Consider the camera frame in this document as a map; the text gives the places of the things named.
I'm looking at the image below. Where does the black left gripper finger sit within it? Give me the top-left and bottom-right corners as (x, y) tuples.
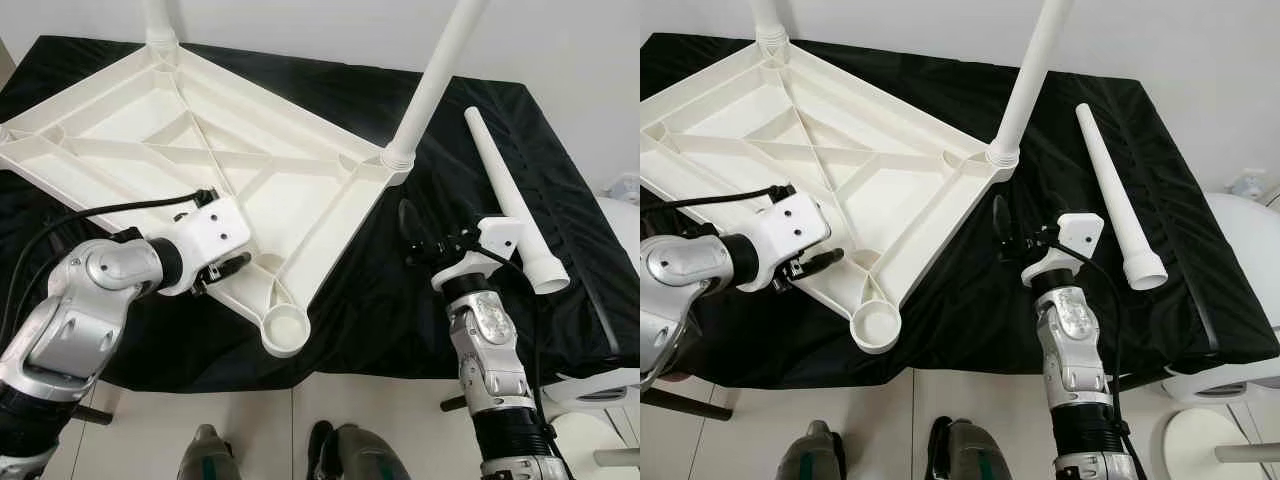
(215, 252), (254, 286)
(800, 248), (844, 283)

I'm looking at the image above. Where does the white plastic children table top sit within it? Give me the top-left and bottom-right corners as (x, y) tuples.
(0, 40), (413, 359)
(640, 38), (1021, 356)

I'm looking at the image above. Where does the black table cloth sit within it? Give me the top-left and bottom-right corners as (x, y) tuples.
(640, 32), (1280, 391)
(0, 35), (641, 393)

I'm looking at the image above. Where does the white floor fan heater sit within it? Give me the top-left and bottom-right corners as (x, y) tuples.
(1160, 363), (1280, 407)
(540, 368), (641, 411)

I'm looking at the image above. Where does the grey robot right leg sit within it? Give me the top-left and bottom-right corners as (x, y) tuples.
(925, 415), (1011, 480)
(308, 420), (406, 480)

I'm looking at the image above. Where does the white slim bar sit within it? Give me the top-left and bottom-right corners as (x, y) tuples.
(1215, 443), (1280, 464)

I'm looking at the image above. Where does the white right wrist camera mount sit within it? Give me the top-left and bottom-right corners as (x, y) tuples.
(432, 215), (524, 294)
(1020, 212), (1105, 289)

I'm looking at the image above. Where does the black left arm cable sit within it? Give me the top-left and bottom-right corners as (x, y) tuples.
(640, 183), (798, 213)
(0, 188), (219, 341)

